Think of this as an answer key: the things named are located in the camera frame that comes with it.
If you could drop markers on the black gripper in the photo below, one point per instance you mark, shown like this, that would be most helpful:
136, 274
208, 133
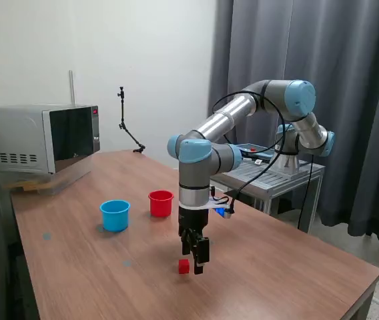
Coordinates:
193, 218

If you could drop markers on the red cube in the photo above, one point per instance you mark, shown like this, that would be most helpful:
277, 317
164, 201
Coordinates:
183, 267

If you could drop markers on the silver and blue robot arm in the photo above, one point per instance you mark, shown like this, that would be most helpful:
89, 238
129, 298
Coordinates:
223, 116

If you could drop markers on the red plastic cup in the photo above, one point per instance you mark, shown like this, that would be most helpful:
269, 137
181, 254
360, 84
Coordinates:
160, 208

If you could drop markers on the blue plastic cup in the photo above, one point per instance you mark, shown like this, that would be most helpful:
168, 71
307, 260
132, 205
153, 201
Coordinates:
114, 220

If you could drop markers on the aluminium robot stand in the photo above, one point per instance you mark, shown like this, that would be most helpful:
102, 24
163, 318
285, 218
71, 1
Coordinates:
276, 180

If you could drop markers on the small white code tag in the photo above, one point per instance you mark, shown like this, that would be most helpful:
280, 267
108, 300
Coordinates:
259, 162

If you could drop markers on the teal teach pendant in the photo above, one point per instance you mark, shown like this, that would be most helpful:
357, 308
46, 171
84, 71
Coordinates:
248, 146

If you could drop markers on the tan wood boards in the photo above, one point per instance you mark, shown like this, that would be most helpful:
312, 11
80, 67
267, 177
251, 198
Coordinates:
22, 186

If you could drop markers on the thin metal pole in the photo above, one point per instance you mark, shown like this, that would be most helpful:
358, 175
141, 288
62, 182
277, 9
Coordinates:
71, 86

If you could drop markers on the silver microwave oven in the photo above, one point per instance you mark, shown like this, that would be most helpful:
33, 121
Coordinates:
16, 133

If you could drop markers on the grey curtain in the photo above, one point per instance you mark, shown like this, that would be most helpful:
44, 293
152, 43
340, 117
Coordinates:
343, 33

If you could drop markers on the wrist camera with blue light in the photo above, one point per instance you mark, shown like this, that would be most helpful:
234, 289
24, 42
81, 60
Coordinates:
224, 212

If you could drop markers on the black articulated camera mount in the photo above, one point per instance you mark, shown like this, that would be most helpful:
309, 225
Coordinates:
122, 106

